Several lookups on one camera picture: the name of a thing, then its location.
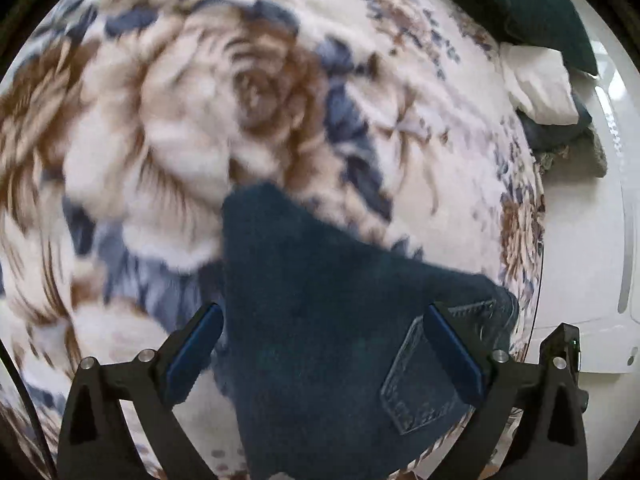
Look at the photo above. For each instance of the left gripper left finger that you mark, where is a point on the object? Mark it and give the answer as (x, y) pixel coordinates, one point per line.
(95, 442)

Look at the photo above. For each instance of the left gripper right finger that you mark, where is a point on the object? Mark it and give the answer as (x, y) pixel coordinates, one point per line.
(550, 443)

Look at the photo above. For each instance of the dark blue denim jeans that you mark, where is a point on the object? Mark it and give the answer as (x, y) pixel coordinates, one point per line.
(332, 376)

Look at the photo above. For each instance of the grey folded cloth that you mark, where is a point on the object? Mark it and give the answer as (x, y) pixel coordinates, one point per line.
(584, 156)

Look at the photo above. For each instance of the dark blue folded garment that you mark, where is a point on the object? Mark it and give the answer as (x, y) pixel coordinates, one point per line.
(542, 138)

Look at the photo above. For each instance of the white pillow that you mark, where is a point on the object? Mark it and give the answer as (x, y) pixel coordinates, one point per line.
(538, 84)

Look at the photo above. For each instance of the floral fleece blanket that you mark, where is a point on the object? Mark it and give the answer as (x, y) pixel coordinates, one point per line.
(126, 123)

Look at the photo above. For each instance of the dark green cushion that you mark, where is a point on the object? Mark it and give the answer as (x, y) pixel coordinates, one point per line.
(553, 24)

